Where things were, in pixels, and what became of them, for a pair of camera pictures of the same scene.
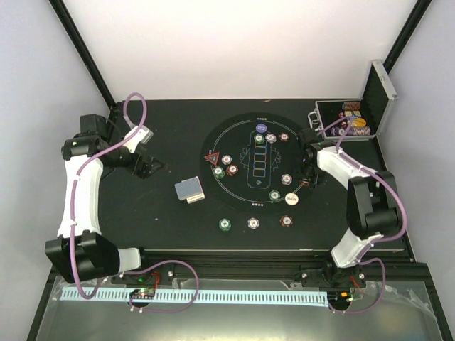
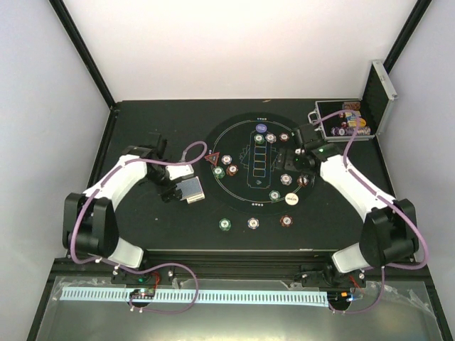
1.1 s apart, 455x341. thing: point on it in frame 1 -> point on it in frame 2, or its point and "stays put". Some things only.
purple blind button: [261, 128] stays put
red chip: [232, 170] stays put
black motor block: [97, 125] -> [157, 143]
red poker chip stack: [286, 221] stays put
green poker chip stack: [225, 224] stays put
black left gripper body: [136, 170] -> [162, 190]
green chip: [274, 195] stays put
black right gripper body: [309, 173] -> [296, 165]
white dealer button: [291, 199] stays put
